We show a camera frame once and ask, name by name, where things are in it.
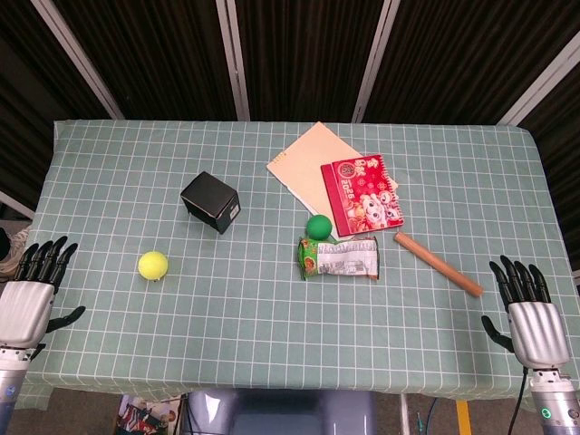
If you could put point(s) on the green snack packet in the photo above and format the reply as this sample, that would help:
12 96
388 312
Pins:
337 258

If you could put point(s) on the green checkered tablecloth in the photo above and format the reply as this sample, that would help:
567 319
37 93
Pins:
290 317

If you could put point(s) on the beige paper notebook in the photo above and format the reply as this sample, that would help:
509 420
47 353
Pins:
308 167

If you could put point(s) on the red spiral calendar notebook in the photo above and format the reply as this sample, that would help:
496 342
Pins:
362 195

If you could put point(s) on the white partition frame post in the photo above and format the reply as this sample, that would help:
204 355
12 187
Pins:
374 59
77 56
541 86
233 59

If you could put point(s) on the black cardboard box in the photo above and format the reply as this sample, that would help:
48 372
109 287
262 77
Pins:
210 201

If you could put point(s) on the wooden stick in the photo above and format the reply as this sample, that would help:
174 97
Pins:
437 270

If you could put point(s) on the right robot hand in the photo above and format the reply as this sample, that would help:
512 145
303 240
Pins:
537 331

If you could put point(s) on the white sneaker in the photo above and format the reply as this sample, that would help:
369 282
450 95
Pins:
11 254

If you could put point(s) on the green ball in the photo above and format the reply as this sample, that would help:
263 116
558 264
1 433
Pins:
319 226

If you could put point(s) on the yellow ball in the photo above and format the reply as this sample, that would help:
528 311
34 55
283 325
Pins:
153 266

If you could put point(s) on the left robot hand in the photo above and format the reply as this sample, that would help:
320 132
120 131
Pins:
25 308

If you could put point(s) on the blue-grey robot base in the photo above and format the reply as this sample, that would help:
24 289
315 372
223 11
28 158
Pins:
281 412

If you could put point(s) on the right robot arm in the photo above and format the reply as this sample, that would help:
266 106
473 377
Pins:
553 399

